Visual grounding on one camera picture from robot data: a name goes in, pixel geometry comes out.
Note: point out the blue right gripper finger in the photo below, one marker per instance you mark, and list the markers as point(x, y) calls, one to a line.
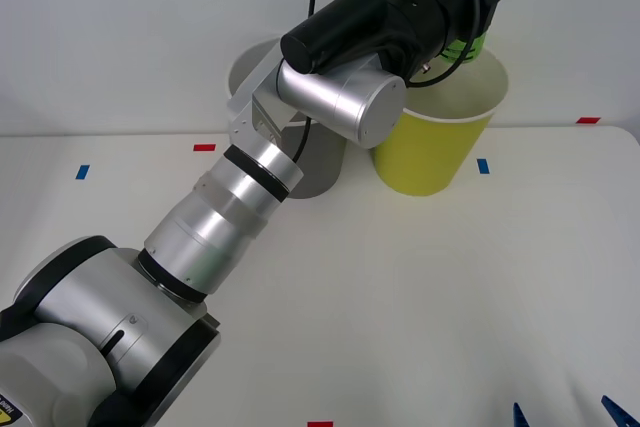
point(620, 413)
point(520, 418)

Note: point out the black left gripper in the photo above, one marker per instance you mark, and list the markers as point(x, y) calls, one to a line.
point(457, 7)

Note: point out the silver and black left arm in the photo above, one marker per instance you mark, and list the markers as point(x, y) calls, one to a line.
point(200, 242)

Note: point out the yellow-green plastic waste bin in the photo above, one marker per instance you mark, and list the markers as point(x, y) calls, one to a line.
point(425, 157)

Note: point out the grey plastic waste bin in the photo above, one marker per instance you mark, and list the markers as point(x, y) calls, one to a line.
point(320, 172)

